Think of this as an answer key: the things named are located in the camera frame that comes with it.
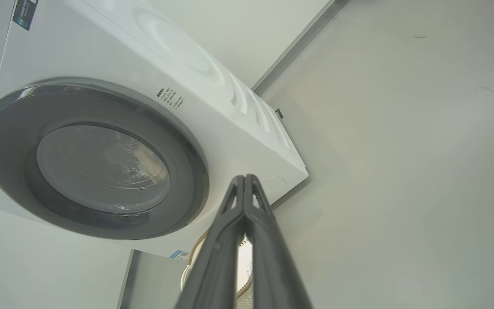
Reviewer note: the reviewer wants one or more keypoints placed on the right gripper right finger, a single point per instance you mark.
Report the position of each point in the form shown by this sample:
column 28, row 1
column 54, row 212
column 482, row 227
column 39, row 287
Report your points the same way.
column 277, row 274

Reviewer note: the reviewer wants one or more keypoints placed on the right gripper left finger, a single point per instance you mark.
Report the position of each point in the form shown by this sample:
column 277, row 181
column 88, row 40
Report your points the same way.
column 217, row 266

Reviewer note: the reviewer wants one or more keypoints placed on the black round glass washer door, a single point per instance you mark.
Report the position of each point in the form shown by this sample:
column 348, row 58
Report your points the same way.
column 11, row 141

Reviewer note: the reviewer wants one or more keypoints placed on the cream perforated basket brown rim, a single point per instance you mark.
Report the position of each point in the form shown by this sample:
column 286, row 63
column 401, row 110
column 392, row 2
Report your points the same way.
column 185, row 277

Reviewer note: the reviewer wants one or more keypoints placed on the white front-load washing machine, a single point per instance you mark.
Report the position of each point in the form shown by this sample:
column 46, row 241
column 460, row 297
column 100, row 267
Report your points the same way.
column 238, row 141

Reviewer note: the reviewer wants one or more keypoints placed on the blue energy label sticker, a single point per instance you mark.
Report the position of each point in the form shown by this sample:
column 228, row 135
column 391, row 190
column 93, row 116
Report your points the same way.
column 179, row 254

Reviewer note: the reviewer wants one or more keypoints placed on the white round filter cover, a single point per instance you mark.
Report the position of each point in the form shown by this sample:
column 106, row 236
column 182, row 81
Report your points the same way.
column 275, row 186

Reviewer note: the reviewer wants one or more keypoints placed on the dark brand sticker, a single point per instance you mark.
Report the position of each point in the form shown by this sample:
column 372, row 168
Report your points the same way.
column 25, row 13

